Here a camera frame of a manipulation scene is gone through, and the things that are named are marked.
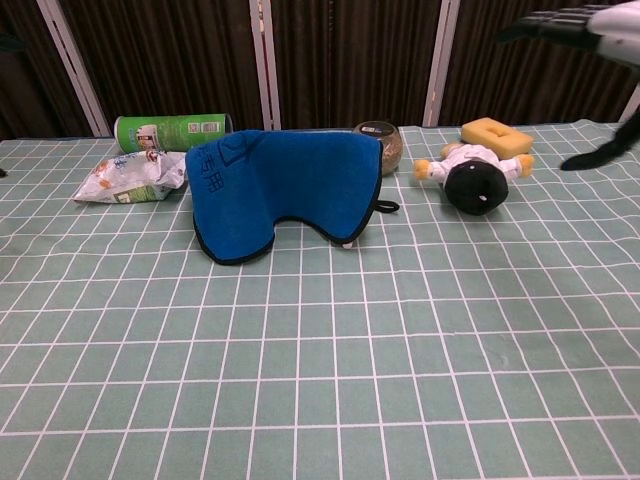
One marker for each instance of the right silver and black robot hand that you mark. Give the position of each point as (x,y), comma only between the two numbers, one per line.
(615,25)

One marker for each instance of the left silver and black robot hand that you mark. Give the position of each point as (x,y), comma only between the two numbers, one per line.
(9,43)

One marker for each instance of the blue towel with black trim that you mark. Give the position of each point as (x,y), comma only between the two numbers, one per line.
(280,185)

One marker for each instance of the yellow sponge block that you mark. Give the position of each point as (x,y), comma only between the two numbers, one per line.
(502,142)

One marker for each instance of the green cylindrical chip can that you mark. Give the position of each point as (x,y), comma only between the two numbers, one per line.
(160,132)

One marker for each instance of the crumpled white snack bag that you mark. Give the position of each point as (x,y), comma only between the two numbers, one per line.
(135,175)

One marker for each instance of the plush doll with black hair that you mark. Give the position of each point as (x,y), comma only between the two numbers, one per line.
(475,187)

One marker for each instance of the round glass jar of seeds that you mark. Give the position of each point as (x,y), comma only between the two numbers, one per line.
(392,150)

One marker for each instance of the dark brown curtain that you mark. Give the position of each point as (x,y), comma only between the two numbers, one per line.
(350,60)

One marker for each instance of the green checked tablecloth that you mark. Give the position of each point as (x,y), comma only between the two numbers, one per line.
(350,375)

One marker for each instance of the white partition post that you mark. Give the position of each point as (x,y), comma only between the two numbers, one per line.
(440,65)
(265,65)
(75,70)
(632,102)

